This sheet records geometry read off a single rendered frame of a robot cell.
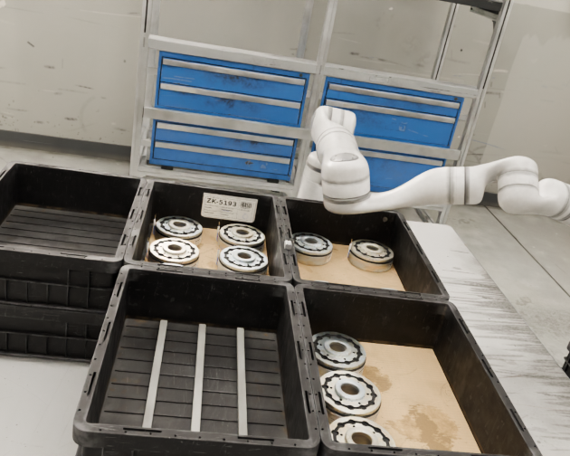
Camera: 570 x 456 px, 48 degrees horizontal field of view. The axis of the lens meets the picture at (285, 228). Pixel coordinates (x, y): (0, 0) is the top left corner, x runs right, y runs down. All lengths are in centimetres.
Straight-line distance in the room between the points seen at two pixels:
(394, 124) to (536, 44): 142
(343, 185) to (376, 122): 213
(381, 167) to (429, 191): 221
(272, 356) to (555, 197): 58
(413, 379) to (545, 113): 361
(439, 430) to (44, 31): 345
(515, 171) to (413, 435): 49
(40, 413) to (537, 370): 104
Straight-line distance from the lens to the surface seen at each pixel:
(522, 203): 120
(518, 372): 155
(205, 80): 316
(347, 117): 162
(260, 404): 103
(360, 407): 102
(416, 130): 339
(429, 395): 114
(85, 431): 81
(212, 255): 140
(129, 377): 105
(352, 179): 120
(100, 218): 152
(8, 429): 116
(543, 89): 458
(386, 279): 146
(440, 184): 120
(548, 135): 470
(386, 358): 119
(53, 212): 154
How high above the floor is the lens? 149
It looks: 25 degrees down
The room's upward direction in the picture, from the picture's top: 11 degrees clockwise
